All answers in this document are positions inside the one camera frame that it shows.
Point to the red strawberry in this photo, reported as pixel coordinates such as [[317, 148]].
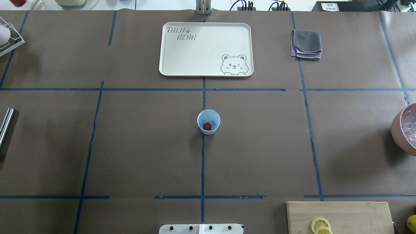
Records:
[[207, 126]]

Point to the ice cube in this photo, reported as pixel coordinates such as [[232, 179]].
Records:
[[213, 124]]

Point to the steel muddler black tip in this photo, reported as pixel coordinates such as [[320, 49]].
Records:
[[5, 125]]

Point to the light blue plastic cup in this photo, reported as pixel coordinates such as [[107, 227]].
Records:
[[208, 121]]

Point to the pink bowl of ice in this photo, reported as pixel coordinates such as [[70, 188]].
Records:
[[403, 129]]

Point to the cream bear serving tray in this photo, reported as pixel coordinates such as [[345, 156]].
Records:
[[206, 49]]

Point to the purple folded cloth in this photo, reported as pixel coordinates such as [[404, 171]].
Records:
[[305, 55]]

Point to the grey folded cloth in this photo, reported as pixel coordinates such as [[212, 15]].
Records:
[[307, 41]]

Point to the lemon slice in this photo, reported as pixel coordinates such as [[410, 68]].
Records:
[[323, 230], [318, 223]]

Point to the bamboo cutting board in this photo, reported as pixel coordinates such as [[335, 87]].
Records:
[[343, 217]]

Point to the whole yellow lemon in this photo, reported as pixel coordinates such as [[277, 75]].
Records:
[[411, 223]]

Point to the aluminium frame post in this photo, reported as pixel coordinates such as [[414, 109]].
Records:
[[203, 7]]

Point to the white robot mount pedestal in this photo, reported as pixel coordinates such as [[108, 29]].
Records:
[[227, 228]]

